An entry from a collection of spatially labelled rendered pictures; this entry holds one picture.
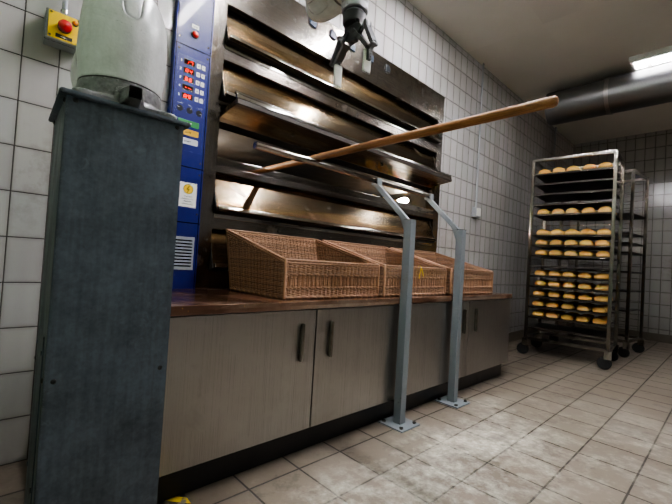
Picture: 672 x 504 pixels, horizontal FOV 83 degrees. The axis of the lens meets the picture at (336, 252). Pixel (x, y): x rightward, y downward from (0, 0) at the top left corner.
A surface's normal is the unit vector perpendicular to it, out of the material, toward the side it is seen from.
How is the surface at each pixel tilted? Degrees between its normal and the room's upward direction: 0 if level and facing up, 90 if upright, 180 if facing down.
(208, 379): 90
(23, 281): 90
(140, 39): 88
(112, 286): 90
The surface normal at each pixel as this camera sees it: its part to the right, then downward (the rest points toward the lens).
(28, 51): 0.69, 0.03
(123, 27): 0.44, -0.05
